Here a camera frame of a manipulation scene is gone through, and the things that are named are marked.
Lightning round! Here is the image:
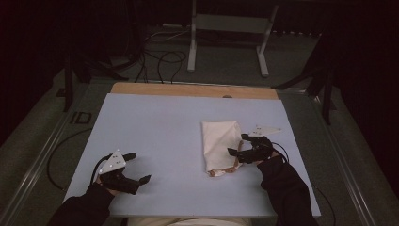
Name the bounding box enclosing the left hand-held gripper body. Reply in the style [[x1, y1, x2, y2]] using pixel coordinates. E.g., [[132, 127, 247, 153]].
[[93, 150, 141, 196]]

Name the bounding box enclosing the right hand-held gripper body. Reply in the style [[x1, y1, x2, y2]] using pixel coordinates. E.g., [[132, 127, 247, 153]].
[[240, 125, 281, 164]]

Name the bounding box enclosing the white baby bodysuit brown trim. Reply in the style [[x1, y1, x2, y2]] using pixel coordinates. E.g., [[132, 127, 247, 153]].
[[200, 121, 245, 178]]

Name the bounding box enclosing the person's right hand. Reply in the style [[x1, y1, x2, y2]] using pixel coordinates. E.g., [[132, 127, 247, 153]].
[[255, 151, 281, 168]]

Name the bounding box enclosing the person's left hand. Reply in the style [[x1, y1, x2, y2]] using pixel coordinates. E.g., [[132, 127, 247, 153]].
[[95, 176, 121, 197]]

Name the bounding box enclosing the light blue table mat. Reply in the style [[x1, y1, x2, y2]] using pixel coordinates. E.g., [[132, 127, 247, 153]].
[[62, 92, 322, 218]]

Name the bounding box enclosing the person's beige lap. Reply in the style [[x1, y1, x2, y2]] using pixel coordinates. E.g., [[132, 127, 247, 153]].
[[128, 217, 252, 226]]

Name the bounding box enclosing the black tripod stand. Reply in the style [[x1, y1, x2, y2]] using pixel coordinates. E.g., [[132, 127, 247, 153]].
[[62, 46, 130, 113], [272, 31, 337, 126]]

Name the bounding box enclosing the left hand-held gripper black cable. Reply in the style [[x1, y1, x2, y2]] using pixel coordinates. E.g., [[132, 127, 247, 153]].
[[89, 155, 111, 186]]

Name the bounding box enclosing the hand-held gripper black cable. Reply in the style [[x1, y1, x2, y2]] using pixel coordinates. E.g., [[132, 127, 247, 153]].
[[89, 155, 111, 186], [271, 141, 290, 164]]

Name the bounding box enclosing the right hand-held gripper black cable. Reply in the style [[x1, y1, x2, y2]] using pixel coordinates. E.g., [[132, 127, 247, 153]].
[[271, 141, 290, 164]]

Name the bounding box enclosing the black floor cable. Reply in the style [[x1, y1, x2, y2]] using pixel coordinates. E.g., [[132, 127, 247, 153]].
[[46, 127, 94, 192], [314, 186, 337, 226]]

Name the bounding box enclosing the metal floor rail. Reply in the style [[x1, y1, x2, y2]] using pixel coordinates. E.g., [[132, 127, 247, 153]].
[[277, 88, 377, 226], [0, 82, 92, 226]]

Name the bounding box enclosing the bundle of black cables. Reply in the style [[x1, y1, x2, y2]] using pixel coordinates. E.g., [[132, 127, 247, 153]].
[[135, 26, 191, 85]]

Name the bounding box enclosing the white metal stand frame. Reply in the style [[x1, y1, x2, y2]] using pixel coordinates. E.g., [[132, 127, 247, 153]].
[[186, 0, 279, 78]]

